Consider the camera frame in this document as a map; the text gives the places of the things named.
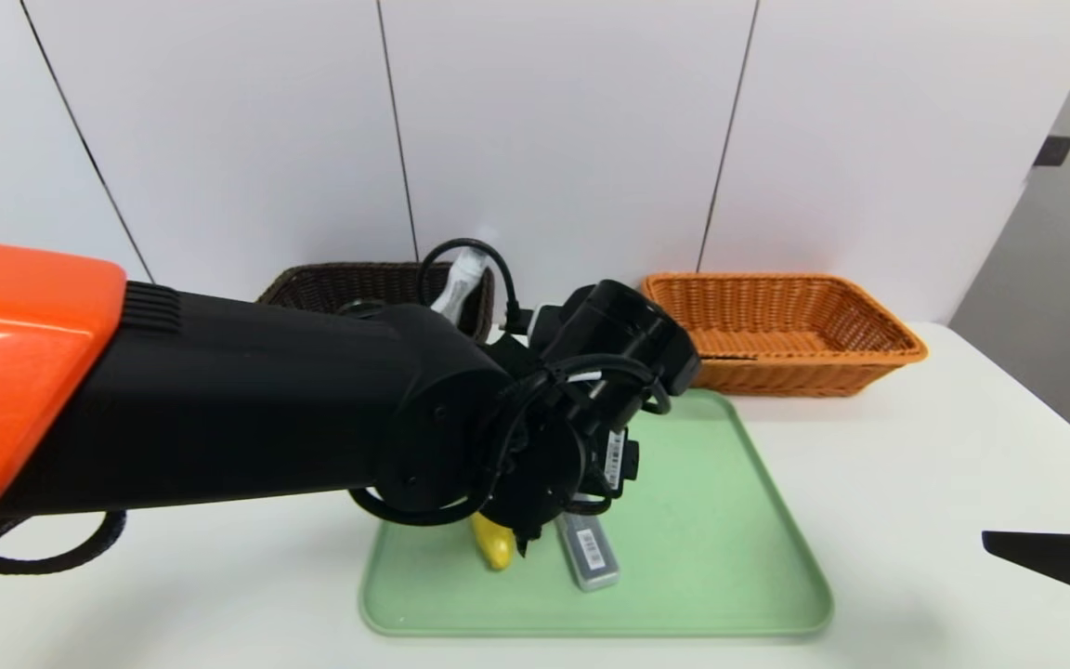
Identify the dark brown wicker basket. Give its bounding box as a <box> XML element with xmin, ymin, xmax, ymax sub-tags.
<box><xmin>256</xmin><ymin>262</ymin><xmax>496</xmax><ymax>340</ymax></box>

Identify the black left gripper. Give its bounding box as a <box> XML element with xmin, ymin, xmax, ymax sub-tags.
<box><xmin>580</xmin><ymin>426</ymin><xmax>640</xmax><ymax>500</ymax></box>

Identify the orange wicker basket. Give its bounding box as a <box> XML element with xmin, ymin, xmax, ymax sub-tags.
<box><xmin>641</xmin><ymin>272</ymin><xmax>929</xmax><ymax>399</ymax></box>

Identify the light green plastic tray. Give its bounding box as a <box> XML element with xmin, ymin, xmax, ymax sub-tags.
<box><xmin>359</xmin><ymin>388</ymin><xmax>835</xmax><ymax>639</ymax></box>

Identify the grey transparent plastic case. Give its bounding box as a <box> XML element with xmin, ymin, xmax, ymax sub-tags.
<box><xmin>555</xmin><ymin>513</ymin><xmax>620</xmax><ymax>593</ymax></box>

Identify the yellow banana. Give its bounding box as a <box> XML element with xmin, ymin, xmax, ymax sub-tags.
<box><xmin>470</xmin><ymin>513</ymin><xmax>515</xmax><ymax>571</ymax></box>

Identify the white plastic bottle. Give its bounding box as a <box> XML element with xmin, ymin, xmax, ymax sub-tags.
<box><xmin>431</xmin><ymin>246</ymin><xmax>486</xmax><ymax>322</ymax></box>

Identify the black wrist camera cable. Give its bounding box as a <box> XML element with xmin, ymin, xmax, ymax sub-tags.
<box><xmin>349</xmin><ymin>239</ymin><xmax>675</xmax><ymax>528</ymax></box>

